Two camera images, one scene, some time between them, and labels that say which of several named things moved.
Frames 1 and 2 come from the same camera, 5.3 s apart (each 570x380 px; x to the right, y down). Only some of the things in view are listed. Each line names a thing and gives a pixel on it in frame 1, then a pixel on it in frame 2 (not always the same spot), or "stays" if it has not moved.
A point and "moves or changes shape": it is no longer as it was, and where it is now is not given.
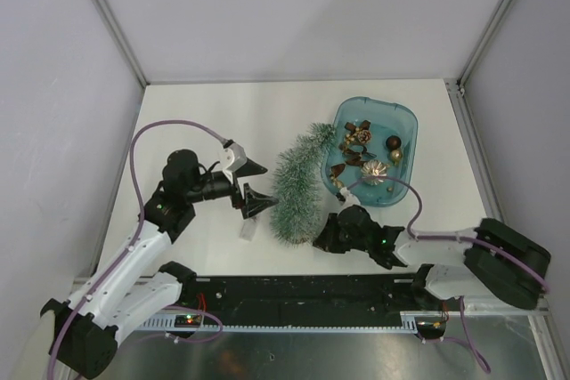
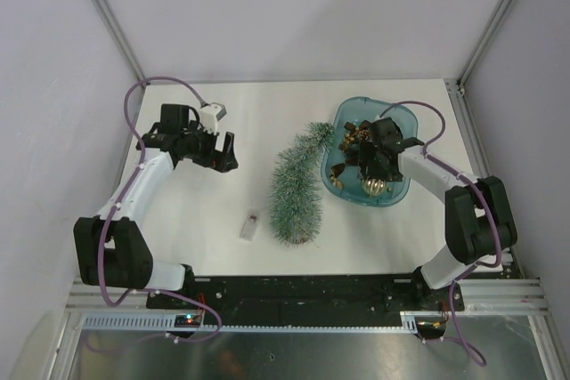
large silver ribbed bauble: (371, 168) moves or changes shape
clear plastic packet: (248, 228) stays
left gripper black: (252, 202) → (222, 161)
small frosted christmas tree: (297, 180) stays
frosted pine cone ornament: (364, 136) stays
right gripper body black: (338, 241) → (370, 152)
